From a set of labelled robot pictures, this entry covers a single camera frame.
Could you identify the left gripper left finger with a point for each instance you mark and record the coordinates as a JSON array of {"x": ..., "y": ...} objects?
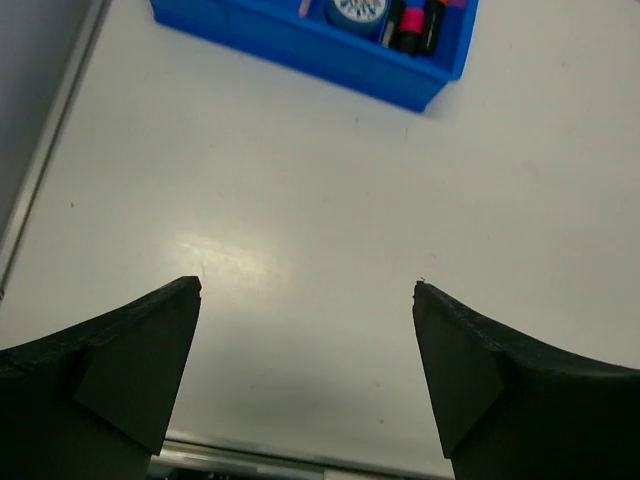
[{"x": 94, "y": 400}]

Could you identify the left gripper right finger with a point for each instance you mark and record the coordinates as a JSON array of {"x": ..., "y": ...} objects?
[{"x": 509, "y": 406}]

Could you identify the pink cap highlighter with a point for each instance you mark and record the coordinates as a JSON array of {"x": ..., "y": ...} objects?
[{"x": 410, "y": 27}]

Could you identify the orange cap highlighter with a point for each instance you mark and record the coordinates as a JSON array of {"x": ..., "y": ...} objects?
[{"x": 434, "y": 12}]

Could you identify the blue compartment bin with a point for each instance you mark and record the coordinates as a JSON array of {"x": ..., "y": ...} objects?
[{"x": 297, "y": 34}]

